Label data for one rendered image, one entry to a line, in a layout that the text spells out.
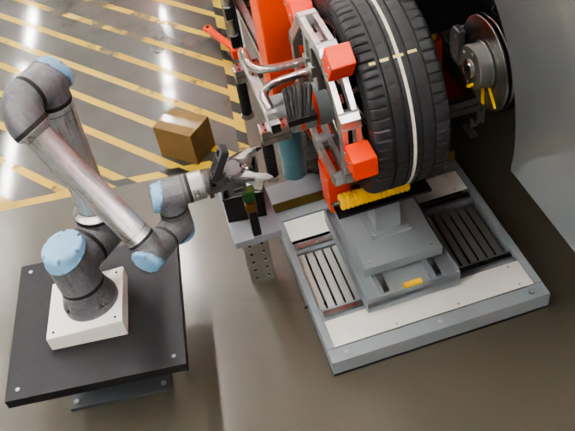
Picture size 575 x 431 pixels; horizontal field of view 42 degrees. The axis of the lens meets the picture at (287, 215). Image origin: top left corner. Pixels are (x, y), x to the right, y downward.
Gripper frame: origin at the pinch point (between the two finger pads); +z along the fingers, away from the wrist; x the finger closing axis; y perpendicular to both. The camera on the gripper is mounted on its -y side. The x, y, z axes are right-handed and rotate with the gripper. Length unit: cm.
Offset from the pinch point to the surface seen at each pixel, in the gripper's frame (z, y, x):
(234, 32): 19, 62, -179
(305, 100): 14.1, -18.4, 1.3
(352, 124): 24.7, -12.0, 9.6
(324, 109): 22.2, -3.9, -10.7
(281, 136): 5.0, -8.9, 2.1
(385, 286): 32, 65, 9
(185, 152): -23, 77, -112
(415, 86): 44.0, -19.1, 9.9
